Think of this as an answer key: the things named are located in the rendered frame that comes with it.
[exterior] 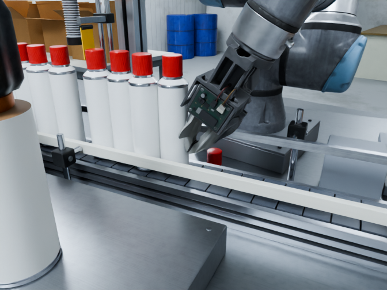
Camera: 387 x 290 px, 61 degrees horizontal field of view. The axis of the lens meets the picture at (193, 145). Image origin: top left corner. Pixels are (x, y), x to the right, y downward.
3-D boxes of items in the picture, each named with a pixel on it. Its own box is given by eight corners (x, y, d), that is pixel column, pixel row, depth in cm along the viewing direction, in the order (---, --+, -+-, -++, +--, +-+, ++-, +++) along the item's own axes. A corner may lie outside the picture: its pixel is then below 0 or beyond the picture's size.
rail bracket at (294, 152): (273, 206, 59) (284, 118, 52) (282, 186, 65) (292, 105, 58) (292, 210, 57) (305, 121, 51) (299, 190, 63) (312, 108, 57)
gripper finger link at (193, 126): (160, 151, 54) (185, 107, 49) (177, 138, 59) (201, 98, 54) (175, 162, 54) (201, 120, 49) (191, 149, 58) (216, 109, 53)
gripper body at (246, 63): (175, 108, 48) (216, 34, 41) (200, 94, 55) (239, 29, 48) (217, 140, 47) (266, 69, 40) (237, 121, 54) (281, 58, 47)
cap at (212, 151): (209, 159, 76) (209, 146, 74) (223, 161, 75) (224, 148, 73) (204, 166, 73) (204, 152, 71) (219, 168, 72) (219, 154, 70)
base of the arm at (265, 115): (213, 125, 81) (214, 86, 76) (239, 107, 92) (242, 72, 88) (273, 140, 73) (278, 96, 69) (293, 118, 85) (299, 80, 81)
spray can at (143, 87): (133, 171, 60) (123, 56, 51) (136, 159, 65) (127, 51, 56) (162, 171, 60) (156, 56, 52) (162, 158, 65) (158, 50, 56)
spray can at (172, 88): (155, 169, 61) (148, 54, 52) (173, 159, 64) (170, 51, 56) (177, 178, 58) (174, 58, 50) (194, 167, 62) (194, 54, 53)
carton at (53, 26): (27, 53, 252) (16, 0, 237) (84, 46, 292) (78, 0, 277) (63, 59, 228) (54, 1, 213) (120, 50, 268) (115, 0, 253)
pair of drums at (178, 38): (161, 57, 709) (159, 14, 674) (197, 51, 797) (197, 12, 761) (187, 61, 668) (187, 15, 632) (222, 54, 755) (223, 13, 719)
